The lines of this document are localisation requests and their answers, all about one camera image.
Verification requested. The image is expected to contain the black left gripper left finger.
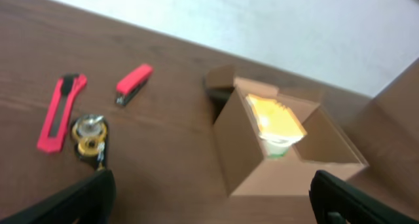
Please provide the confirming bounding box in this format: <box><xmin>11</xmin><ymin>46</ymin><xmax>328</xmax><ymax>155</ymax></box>
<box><xmin>1</xmin><ymin>169</ymin><xmax>116</xmax><ymax>224</ymax></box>

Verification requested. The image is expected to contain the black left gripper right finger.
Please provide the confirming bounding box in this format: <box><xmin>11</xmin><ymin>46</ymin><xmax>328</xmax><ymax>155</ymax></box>
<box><xmin>309</xmin><ymin>170</ymin><xmax>418</xmax><ymax>224</ymax></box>

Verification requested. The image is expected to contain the black yellow correction tape dispenser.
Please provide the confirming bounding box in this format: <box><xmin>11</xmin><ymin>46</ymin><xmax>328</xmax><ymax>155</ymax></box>
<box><xmin>70</xmin><ymin>114</ymin><xmax>109</xmax><ymax>170</ymax></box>

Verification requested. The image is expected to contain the red utility knife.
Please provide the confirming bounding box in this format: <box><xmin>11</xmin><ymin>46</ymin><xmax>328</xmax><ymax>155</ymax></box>
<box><xmin>37</xmin><ymin>73</ymin><xmax>87</xmax><ymax>153</ymax></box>

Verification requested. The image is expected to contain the white tape roll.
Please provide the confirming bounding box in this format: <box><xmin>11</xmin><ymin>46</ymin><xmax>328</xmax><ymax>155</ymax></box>
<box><xmin>260</xmin><ymin>136</ymin><xmax>295</xmax><ymax>155</ymax></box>

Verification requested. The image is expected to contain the cardboard box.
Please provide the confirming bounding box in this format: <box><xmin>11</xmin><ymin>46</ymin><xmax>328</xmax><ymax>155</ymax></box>
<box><xmin>204</xmin><ymin>65</ymin><xmax>368</xmax><ymax>196</ymax></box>

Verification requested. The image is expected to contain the yellow sticky note pad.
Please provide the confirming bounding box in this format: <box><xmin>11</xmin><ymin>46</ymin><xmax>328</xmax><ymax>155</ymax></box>
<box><xmin>246</xmin><ymin>94</ymin><xmax>307</xmax><ymax>146</ymax></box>

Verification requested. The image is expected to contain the red mini stapler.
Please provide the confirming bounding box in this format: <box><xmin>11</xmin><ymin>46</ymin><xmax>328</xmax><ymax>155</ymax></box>
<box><xmin>115</xmin><ymin>64</ymin><xmax>154</xmax><ymax>106</ymax></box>

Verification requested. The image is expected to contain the green tape roll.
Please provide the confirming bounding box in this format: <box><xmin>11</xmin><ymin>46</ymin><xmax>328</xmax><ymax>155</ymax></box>
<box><xmin>267</xmin><ymin>153</ymin><xmax>285</xmax><ymax>159</ymax></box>

